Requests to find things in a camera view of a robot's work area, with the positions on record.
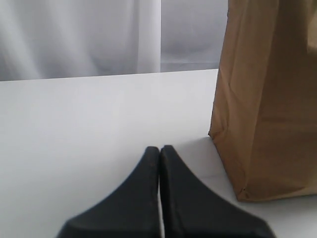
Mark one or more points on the brown paper bag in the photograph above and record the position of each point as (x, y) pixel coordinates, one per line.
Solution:
(264, 117)

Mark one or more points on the white backdrop curtain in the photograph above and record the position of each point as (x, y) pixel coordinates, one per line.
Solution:
(42, 39)

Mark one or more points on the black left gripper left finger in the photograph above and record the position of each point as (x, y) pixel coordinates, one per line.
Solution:
(131, 211)

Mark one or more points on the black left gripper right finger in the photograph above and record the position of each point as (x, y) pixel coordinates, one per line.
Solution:
(191, 210)

